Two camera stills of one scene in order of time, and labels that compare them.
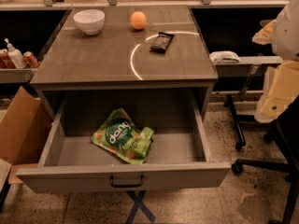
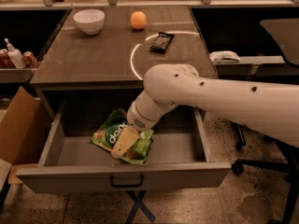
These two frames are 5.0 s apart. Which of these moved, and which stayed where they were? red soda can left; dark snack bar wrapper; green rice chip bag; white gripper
Moved: white gripper
Stayed: green rice chip bag; red soda can left; dark snack bar wrapper
